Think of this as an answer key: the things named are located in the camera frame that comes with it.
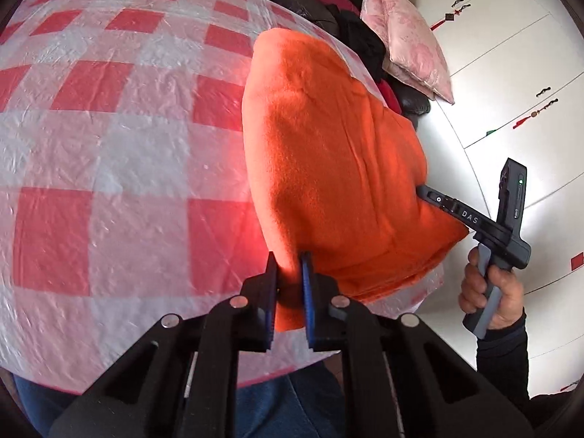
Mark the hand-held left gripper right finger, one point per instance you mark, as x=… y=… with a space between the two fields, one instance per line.
x=308 y=292

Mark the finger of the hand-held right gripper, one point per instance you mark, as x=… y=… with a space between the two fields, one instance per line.
x=433 y=197

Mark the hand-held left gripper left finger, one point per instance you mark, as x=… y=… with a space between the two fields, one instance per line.
x=272 y=292

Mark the orange pants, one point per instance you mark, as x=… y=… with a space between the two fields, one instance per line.
x=328 y=169

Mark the person's right forearm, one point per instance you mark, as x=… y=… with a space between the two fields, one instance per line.
x=502 y=360

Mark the person's right hand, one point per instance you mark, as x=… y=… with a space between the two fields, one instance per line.
x=511 y=296

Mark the red sticker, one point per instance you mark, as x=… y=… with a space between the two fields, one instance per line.
x=578 y=261

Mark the person's legs in blue jeans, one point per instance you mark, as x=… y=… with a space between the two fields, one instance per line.
x=283 y=406

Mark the red knot ornament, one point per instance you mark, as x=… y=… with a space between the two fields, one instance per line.
x=536 y=113
x=449 y=17

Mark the white wardrobe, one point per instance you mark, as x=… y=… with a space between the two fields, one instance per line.
x=502 y=77

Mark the pink satin pillow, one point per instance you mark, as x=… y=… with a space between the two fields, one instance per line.
x=410 y=45

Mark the black garment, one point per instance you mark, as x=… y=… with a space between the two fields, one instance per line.
x=360 y=41

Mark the person's dark jacket torso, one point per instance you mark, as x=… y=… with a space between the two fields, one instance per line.
x=556 y=417

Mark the red white checkered plastic sheet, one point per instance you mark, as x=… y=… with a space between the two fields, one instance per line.
x=114 y=169

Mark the black leather sofa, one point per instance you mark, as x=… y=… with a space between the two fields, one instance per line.
x=301 y=2

